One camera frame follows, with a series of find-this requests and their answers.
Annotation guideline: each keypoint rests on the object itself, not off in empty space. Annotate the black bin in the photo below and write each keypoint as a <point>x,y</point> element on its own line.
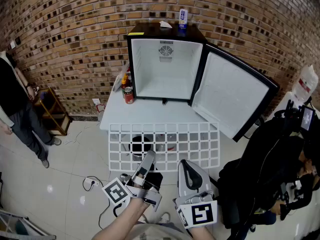
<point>137,147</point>

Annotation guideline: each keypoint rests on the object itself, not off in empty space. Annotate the black camera rig with monitor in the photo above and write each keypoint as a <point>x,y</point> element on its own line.
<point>306,119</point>

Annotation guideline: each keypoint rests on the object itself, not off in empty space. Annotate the person's right forearm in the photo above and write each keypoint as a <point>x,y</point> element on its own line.
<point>200,234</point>

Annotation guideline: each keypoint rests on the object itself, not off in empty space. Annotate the red drink can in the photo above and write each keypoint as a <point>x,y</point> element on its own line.
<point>128,96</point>

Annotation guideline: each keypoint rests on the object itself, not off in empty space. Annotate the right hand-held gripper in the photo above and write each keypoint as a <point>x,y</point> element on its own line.
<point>200,212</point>

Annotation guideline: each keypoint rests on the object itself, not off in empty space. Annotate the white plastic bag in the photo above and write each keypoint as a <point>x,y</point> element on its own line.
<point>306,81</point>

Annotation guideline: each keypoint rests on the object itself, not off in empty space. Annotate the person's white shoe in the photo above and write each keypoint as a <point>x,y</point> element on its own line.
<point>165,218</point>

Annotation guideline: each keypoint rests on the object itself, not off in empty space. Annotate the black wall device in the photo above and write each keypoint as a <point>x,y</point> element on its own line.
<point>17,40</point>

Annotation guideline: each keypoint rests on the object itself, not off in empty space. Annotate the person's left forearm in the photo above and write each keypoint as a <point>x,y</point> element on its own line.
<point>120,221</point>

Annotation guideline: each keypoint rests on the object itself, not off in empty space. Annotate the red sauce bottle yellow cap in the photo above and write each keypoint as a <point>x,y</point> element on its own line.
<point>124,86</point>
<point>125,77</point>

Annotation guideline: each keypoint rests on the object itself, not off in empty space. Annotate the white leaning board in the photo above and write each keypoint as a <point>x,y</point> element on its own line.
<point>118,80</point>

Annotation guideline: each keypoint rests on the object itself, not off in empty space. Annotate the white wall outlet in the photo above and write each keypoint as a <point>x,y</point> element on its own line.
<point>96,101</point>

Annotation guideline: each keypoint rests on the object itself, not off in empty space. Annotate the clear water jug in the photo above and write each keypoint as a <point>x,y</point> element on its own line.
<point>170,147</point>

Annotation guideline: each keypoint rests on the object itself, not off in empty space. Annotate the metal rack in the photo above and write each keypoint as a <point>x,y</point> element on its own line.
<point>22,227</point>

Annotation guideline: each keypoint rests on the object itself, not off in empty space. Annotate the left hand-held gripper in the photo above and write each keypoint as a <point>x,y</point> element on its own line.
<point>140,191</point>

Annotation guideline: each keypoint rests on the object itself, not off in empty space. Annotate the wooden shelf stand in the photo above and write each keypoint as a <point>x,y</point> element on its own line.
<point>53,114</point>

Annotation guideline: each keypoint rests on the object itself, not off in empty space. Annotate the white power strip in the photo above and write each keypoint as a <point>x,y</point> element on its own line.
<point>92,182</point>

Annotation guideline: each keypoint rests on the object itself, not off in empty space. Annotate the white wall switch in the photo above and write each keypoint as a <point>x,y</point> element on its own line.
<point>12,44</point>

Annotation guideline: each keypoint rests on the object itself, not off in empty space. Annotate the white paper slip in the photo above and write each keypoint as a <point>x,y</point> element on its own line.
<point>165,24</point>

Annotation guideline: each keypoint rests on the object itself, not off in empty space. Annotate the white round plate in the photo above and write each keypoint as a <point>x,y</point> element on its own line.
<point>120,133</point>

